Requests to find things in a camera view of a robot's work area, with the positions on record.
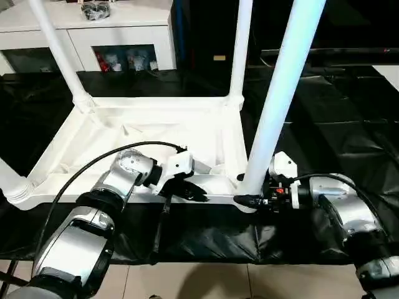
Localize black plastic mat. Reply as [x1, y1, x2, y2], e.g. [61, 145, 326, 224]
[0, 70, 399, 265]

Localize white glass-door cabinet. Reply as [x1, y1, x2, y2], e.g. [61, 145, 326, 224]
[0, 0, 177, 74]

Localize black box with gold label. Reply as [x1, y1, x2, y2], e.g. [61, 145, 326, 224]
[170, 0, 281, 94]

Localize white board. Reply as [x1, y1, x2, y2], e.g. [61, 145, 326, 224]
[372, 64, 399, 94]

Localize dark grey bundle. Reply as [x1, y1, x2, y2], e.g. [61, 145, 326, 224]
[80, 1, 112, 22]

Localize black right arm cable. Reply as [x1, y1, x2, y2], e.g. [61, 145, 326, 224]
[291, 173, 393, 237]

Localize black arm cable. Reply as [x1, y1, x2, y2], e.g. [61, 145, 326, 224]
[31, 141, 188, 281]
[291, 173, 393, 237]

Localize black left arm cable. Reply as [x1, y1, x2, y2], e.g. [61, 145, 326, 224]
[31, 141, 188, 281]

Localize black metal rail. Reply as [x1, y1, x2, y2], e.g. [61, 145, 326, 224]
[260, 46, 399, 68]

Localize black metal table frame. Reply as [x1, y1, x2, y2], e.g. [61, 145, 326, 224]
[0, 260, 19, 287]

